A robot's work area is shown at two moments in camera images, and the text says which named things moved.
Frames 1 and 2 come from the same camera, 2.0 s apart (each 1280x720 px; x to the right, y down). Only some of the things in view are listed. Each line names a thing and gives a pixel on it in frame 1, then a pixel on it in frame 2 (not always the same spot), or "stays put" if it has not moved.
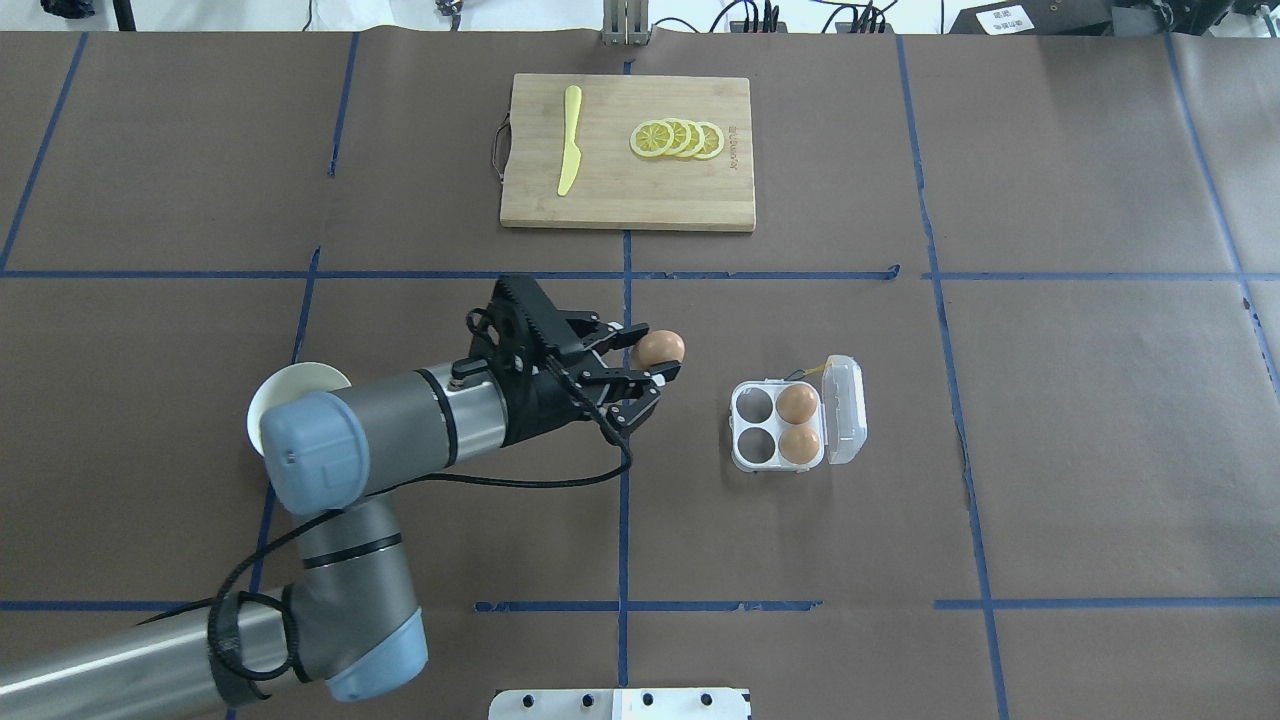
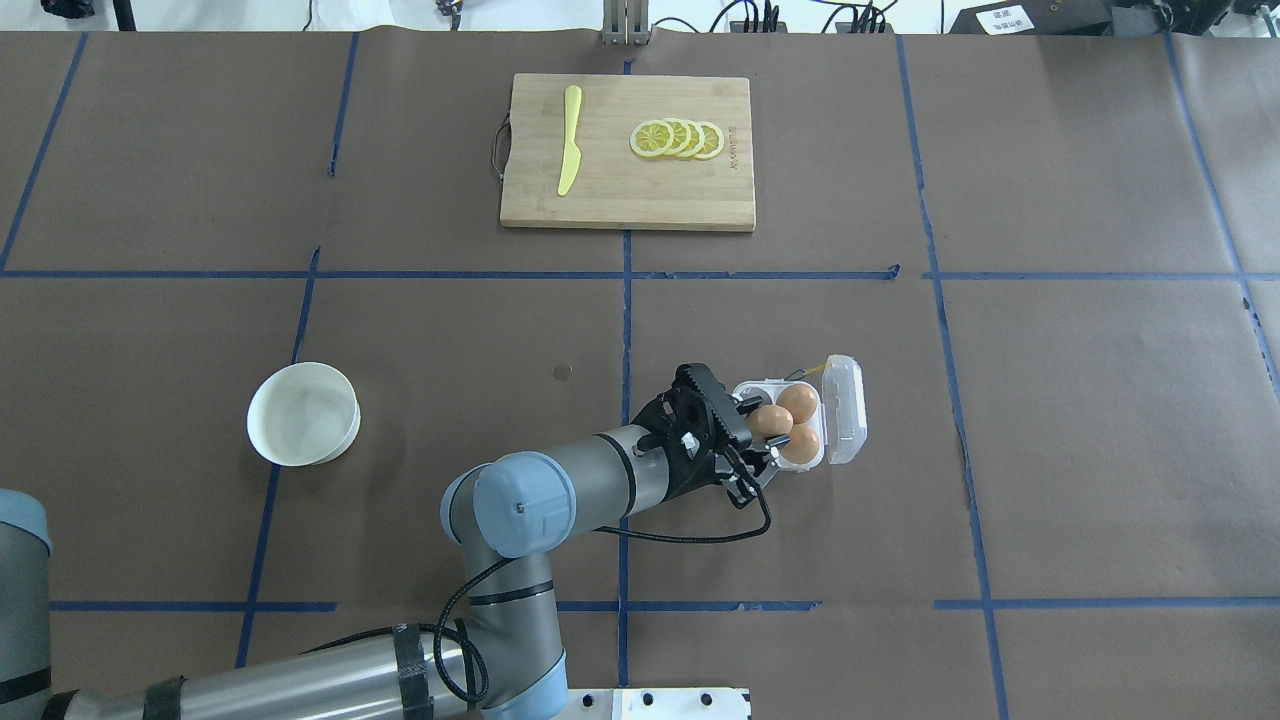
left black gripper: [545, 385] → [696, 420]
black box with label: [1037, 17] stays put
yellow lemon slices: [675, 137] stays put
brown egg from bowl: [658, 346] → [769, 420]
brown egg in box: [796, 403] stays put
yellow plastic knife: [572, 154] stays put
